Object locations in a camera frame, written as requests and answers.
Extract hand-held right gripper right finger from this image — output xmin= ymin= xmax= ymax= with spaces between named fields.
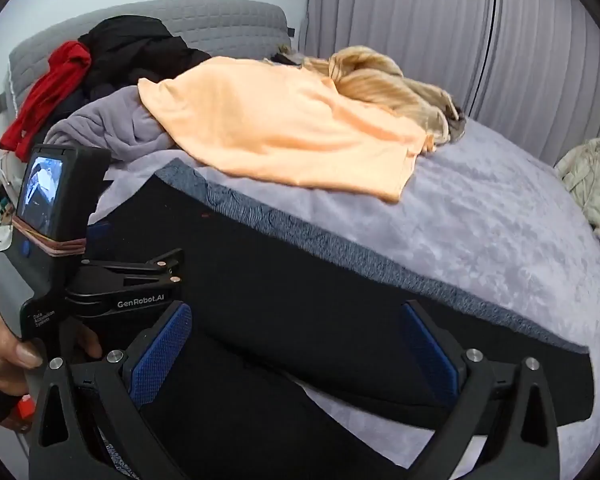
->
xmin=400 ymin=301 xmax=563 ymax=480

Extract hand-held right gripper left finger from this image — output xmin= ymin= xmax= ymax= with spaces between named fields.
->
xmin=27 ymin=301 xmax=194 ymax=480

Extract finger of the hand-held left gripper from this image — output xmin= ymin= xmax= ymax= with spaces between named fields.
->
xmin=81 ymin=248 xmax=185 ymax=289

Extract black pants with blue trim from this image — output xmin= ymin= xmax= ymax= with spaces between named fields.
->
xmin=85 ymin=157 xmax=596 ymax=480

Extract person's left hand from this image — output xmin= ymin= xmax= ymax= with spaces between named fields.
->
xmin=0 ymin=305 xmax=103 ymax=398

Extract brown rubber band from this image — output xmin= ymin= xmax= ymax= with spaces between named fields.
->
xmin=12 ymin=216 xmax=87 ymax=259

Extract red garment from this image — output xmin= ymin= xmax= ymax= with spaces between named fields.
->
xmin=0 ymin=40 xmax=93 ymax=162

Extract lavender fleece blanket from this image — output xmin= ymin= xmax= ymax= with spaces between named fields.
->
xmin=45 ymin=85 xmax=600 ymax=480

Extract small red object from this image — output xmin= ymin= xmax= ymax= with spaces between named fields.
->
xmin=14 ymin=392 xmax=34 ymax=422

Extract black garment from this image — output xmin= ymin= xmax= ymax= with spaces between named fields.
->
xmin=77 ymin=15 xmax=213 ymax=103

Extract peach cloth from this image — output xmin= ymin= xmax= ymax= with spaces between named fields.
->
xmin=137 ymin=55 xmax=428 ymax=204

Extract grey quilted headboard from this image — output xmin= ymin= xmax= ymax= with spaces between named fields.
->
xmin=7 ymin=0 xmax=294 ymax=126

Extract cream jacket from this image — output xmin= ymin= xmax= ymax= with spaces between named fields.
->
xmin=554 ymin=135 xmax=600 ymax=239

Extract beige ribbed garment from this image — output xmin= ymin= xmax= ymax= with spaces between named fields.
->
xmin=265 ymin=45 xmax=468 ymax=156

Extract grey pleated curtain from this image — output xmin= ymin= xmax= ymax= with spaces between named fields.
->
xmin=300 ymin=0 xmax=600 ymax=167

